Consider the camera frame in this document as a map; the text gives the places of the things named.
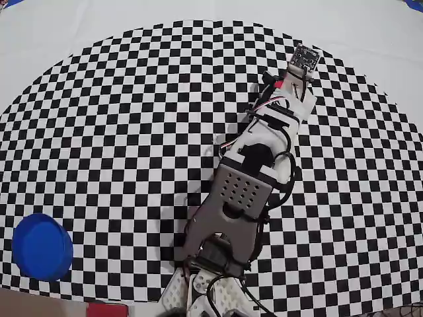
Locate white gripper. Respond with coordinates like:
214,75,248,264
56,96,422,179
280,67,318,119

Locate checkerboard printed white mat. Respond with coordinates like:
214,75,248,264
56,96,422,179
0,0,423,314

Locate thin dark cables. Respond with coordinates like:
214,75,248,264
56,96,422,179
383,302,423,317

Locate red flat object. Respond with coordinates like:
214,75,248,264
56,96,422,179
86,302,130,317

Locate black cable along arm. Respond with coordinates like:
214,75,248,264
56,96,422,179
204,150,300,317

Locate blue round box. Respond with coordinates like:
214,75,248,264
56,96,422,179
11,213,74,283

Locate white red black servo wire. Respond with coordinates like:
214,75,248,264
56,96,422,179
219,91,292,157

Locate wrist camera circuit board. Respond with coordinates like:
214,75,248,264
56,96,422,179
289,43,321,75

